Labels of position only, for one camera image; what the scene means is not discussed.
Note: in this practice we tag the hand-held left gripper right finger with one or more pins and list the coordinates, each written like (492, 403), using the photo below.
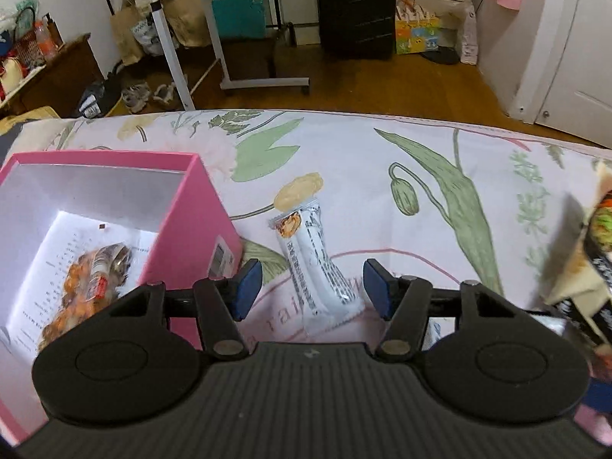
(377, 287)

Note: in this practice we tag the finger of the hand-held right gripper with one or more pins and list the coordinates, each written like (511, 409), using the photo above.
(598, 393)

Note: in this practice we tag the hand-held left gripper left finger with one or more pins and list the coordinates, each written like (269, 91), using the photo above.
(246, 289)

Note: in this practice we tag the white snack packet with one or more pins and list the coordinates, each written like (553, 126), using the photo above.
(311, 258)

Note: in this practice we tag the pink cardboard box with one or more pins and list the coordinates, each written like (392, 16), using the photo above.
(191, 229)

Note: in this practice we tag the dark snack packet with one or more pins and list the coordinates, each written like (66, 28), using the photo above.
(600, 248)

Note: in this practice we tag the clear bag of orange candies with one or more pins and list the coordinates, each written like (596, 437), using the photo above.
(79, 275)

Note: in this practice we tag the floral blanket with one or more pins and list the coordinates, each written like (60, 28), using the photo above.
(382, 191)

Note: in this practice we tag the printed paper sheet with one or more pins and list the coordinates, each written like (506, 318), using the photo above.
(50, 260)

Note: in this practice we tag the grey sneaker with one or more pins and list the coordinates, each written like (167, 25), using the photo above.
(164, 95)
(135, 95)

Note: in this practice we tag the dark round floor item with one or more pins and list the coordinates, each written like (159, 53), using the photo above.
(440, 56)

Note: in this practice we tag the black bag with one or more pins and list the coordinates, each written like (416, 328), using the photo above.
(98, 95)

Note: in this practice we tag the colourful gift bag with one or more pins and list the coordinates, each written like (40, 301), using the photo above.
(416, 33)

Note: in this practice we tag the printed white plastic bag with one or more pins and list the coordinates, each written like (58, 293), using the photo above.
(146, 36)

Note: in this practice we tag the teal tote bag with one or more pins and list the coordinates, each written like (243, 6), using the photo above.
(239, 16)

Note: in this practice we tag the brown paper bag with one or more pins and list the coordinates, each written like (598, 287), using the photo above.
(189, 19)
(125, 28)

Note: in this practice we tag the black suitcase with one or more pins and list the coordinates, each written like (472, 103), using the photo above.
(356, 9)

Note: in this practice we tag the wooden cabinet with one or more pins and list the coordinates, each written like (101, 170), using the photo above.
(62, 76)

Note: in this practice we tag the orange bottle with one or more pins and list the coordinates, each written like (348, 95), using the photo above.
(45, 40)

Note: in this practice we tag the white door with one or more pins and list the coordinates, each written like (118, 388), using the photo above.
(573, 33)

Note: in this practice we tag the woven basket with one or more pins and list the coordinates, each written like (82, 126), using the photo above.
(27, 45)

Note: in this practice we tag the white frame rolling table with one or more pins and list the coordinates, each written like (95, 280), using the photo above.
(160, 28)

